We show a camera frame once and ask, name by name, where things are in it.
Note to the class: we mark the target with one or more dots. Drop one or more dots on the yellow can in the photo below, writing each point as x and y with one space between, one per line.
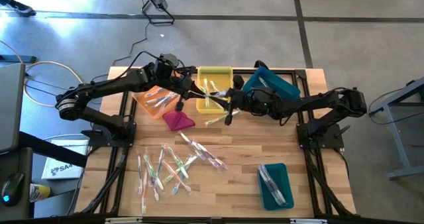
39 192

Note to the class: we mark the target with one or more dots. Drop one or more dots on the magenta folded cloth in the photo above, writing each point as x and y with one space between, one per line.
177 120

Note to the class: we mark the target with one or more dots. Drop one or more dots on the person's foot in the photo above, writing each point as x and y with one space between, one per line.
20 8

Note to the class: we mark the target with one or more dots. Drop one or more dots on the yellow plastic bin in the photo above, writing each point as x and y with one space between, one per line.
215 73

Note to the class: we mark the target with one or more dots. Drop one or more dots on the green toothbrush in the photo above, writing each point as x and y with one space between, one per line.
177 162
202 89
183 167
154 173
210 93
206 85
214 86
220 118

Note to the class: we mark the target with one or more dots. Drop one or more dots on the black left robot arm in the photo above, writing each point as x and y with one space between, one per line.
99 88

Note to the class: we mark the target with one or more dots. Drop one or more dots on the large blue plastic bin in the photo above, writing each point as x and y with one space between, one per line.
281 85

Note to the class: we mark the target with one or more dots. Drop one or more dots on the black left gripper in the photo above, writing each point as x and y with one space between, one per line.
165 75

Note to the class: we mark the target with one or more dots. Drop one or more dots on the small blue plastic bin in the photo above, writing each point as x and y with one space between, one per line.
286 184

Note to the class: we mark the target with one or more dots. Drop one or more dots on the white frame bracket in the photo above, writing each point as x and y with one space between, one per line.
124 220
309 221

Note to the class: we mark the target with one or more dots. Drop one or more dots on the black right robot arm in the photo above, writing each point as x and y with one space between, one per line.
318 101

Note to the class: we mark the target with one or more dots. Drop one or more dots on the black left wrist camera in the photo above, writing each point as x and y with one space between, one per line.
169 60

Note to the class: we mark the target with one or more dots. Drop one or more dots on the black side desk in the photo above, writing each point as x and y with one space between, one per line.
20 161

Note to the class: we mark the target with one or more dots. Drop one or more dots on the pile of toothbrushes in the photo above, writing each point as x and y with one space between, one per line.
215 159

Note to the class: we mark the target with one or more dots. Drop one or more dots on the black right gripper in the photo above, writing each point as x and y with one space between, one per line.
261 103

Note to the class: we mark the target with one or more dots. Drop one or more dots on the purple toothbrush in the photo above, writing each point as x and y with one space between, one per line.
273 187
192 145
139 174
266 176
207 154

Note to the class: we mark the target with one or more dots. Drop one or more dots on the white printed box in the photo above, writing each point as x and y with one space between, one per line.
64 169

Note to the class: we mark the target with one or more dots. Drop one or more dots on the blue-grey metal table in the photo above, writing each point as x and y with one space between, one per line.
395 134

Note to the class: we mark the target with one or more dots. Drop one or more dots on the black computer mouse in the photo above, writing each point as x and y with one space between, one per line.
12 189

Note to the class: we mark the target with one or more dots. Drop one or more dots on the orange plastic bin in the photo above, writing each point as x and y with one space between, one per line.
142 101

